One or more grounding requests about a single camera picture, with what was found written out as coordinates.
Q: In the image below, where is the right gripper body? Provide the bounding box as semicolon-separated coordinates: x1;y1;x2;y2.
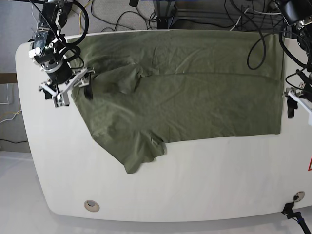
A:
39;63;95;97

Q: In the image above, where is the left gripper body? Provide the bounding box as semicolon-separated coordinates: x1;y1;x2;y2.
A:
285;80;312;107

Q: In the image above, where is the olive green T-shirt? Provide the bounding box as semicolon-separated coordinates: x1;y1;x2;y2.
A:
72;30;284;174

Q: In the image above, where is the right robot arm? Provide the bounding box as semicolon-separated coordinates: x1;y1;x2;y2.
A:
29;0;94;107

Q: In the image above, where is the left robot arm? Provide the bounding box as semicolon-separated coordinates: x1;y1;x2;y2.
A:
275;0;312;119

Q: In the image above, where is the red warning triangle sticker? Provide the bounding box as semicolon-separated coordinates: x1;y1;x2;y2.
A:
308;157;312;171

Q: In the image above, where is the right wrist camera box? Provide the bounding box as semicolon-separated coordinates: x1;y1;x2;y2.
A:
52;93;70;108

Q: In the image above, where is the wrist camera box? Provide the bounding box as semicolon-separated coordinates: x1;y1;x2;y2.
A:
303;103;312;126
52;93;70;108

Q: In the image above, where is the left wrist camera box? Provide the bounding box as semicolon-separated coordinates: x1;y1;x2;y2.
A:
303;103;312;126

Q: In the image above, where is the yellow cable on floor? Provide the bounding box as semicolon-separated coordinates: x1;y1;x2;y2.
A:
78;0;94;35

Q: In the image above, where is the white cable on floor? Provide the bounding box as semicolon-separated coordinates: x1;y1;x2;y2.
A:
30;3;39;32

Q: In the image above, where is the right table cable grommet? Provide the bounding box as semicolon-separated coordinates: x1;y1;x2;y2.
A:
292;191;305;203

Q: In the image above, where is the table cable grommet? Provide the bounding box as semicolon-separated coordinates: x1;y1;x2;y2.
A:
84;200;100;213
292;191;305;203

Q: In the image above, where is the black clamp with cable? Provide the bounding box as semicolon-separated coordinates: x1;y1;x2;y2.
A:
281;202;311;234

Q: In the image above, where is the black metal frame post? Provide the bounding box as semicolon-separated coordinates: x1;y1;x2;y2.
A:
153;0;176;30

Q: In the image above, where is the left table cable grommet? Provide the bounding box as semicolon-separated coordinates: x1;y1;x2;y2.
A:
84;200;100;213

